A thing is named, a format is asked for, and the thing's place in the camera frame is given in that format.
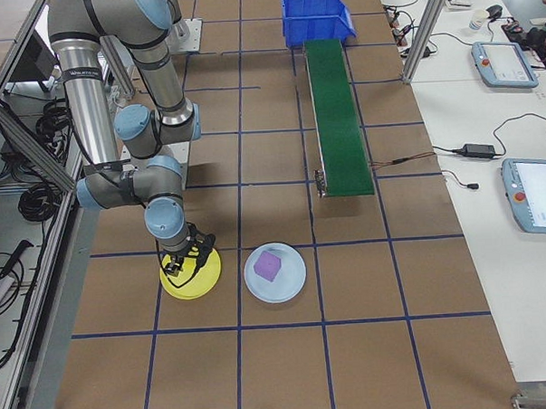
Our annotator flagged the yellow plate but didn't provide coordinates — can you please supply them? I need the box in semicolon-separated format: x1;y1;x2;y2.
158;245;225;302

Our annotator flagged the black control box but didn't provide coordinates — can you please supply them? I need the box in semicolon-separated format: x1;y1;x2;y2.
24;30;62;83

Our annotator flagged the purple foam block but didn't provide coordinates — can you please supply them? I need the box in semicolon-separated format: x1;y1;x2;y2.
253;251;283;284

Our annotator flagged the white paper cup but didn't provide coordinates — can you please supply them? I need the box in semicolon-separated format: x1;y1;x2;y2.
467;7;488;32

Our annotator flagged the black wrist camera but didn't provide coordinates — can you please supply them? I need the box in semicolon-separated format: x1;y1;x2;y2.
187;221;218;266

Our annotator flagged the light blue teach pendant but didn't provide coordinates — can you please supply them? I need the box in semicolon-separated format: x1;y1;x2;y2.
470;38;541;91
501;157;546;237

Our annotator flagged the green conveyor belt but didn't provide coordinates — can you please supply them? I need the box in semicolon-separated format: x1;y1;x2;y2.
302;36;377;202

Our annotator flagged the blue plastic bin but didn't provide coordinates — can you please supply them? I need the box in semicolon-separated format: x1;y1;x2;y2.
281;0;357;51

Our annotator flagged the aluminium profile post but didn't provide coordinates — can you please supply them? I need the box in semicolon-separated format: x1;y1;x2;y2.
398;0;458;86

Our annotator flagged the metal V-shaped frame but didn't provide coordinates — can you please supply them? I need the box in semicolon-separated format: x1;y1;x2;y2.
0;0;111;409

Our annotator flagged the black barrel plug cable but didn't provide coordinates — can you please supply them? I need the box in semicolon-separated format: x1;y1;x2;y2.
442;168;481;192

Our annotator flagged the red black conveyor cable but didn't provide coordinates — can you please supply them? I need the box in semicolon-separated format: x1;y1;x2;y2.
368;151;438;170

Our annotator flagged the aluminium corner bar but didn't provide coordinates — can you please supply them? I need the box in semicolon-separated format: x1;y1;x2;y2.
510;389;546;409

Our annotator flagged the light blue plate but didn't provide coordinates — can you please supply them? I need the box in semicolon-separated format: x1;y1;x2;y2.
241;241;309;305

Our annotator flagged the black handle tool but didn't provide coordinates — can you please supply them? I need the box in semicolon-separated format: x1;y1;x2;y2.
0;240;36;281

